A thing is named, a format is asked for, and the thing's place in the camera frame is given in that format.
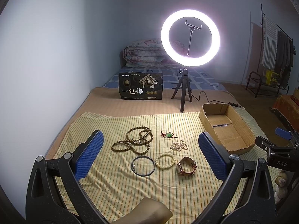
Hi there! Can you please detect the gloved right hand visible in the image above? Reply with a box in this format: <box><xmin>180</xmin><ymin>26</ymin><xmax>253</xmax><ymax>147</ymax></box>
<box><xmin>274</xmin><ymin>170</ymin><xmax>288</xmax><ymax>204</ymax></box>

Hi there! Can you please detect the cardboard box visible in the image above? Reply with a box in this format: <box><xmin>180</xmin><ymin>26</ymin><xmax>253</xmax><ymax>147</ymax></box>
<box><xmin>199</xmin><ymin>103</ymin><xmax>255</xmax><ymax>155</ymax></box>

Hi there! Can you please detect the yellow box on rack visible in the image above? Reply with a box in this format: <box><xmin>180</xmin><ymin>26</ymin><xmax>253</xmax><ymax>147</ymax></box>
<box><xmin>265</xmin><ymin>69</ymin><xmax>280</xmax><ymax>86</ymax></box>

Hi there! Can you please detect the black tripod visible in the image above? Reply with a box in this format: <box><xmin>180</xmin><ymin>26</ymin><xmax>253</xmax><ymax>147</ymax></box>
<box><xmin>171</xmin><ymin>68</ymin><xmax>193</xmax><ymax>112</ymax></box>

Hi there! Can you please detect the orange wooden furniture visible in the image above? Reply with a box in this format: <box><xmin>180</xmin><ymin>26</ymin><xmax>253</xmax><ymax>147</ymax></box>
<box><xmin>271</xmin><ymin>95</ymin><xmax>298</xmax><ymax>131</ymax></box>

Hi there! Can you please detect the folded floral quilt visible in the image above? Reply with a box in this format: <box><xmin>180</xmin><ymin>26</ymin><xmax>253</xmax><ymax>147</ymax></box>
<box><xmin>123</xmin><ymin>38</ymin><xmax>179</xmax><ymax>68</ymax></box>

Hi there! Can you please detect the green jade pendant red cord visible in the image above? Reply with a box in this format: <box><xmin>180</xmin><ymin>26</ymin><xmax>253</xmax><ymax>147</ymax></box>
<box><xmin>160</xmin><ymin>130</ymin><xmax>179</xmax><ymax>139</ymax></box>

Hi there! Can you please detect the tan bed sheet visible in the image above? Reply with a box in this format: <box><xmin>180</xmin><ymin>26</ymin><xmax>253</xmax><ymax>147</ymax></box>
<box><xmin>46</xmin><ymin>88</ymin><xmax>238</xmax><ymax>159</ymax></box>

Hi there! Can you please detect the white pearl necklace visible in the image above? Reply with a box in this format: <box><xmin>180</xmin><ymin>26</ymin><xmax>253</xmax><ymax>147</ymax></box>
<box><xmin>170</xmin><ymin>139</ymin><xmax>189</xmax><ymax>152</ymax></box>

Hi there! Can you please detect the dark bangle with pearl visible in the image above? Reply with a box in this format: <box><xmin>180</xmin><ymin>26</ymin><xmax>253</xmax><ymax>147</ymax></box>
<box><xmin>131</xmin><ymin>156</ymin><xmax>156</xmax><ymax>177</ymax></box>

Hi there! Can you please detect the cream bead bracelet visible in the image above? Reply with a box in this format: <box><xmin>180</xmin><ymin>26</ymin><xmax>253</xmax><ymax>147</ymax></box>
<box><xmin>155</xmin><ymin>152</ymin><xmax>176</xmax><ymax>169</ymax></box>

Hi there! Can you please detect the blue patterned bedsheet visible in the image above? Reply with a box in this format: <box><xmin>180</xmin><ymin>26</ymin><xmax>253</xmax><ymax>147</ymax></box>
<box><xmin>103</xmin><ymin>66</ymin><xmax>226</xmax><ymax>91</ymax></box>

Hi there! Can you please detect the white ring light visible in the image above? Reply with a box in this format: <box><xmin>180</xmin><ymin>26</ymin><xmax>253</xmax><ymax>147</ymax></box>
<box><xmin>161</xmin><ymin>9</ymin><xmax>221</xmax><ymax>67</ymax></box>

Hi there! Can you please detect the striped yellow cloth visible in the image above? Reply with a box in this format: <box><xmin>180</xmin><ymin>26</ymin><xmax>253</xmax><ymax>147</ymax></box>
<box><xmin>45</xmin><ymin>108</ymin><xmax>281</xmax><ymax>224</ymax></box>

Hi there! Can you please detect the black metal shoe rack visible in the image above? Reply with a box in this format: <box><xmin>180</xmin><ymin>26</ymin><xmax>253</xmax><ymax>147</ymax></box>
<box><xmin>245</xmin><ymin>71</ymin><xmax>289</xmax><ymax>98</ymax></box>

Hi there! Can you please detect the black power cable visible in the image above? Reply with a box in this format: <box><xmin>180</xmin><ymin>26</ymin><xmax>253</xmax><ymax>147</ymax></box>
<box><xmin>186</xmin><ymin>83</ymin><xmax>242</xmax><ymax>108</ymax></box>

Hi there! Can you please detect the red strap wristwatch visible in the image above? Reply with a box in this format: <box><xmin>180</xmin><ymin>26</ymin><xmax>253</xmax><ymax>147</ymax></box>
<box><xmin>176</xmin><ymin>157</ymin><xmax>197</xmax><ymax>176</ymax></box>

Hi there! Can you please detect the black snack bag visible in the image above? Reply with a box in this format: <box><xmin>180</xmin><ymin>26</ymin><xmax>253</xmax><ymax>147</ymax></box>
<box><xmin>119</xmin><ymin>72</ymin><xmax>163</xmax><ymax>100</ymax></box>

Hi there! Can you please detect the brown wooden bead necklace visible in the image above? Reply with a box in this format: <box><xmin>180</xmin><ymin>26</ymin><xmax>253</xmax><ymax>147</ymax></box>
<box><xmin>110</xmin><ymin>126</ymin><xmax>154</xmax><ymax>155</ymax></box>

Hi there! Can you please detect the clothes rack with clothes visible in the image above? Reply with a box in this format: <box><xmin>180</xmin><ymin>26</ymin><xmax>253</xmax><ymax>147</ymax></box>
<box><xmin>259</xmin><ymin>11</ymin><xmax>296</xmax><ymax>87</ymax></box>

